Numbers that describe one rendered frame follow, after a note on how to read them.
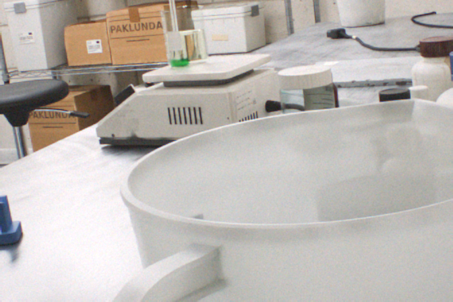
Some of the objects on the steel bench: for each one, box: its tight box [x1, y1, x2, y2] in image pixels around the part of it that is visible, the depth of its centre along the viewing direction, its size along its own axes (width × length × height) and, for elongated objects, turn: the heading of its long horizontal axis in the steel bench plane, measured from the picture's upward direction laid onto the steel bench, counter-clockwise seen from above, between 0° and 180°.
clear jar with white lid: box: [277, 65, 336, 114], centre depth 85 cm, size 6×6×8 cm
